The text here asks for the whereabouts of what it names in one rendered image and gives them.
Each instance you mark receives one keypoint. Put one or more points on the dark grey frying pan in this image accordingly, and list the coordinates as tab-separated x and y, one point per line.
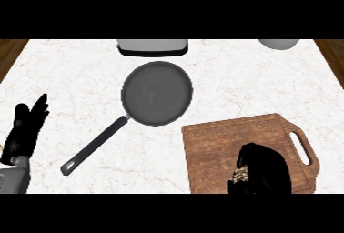
154	95

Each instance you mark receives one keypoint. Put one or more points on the pale grey round object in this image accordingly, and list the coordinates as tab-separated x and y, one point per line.
278	43

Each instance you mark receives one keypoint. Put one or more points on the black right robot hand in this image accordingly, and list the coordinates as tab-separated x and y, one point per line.
266	170

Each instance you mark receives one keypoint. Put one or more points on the brown wooden cutting board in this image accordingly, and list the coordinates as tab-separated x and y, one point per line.
214	154

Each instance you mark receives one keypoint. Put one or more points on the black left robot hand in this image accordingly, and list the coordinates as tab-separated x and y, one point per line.
21	133

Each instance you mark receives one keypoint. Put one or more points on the grey and black appliance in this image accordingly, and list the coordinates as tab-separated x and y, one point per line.
152	47

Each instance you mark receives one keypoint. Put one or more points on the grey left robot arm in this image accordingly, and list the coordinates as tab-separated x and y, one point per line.
14	177

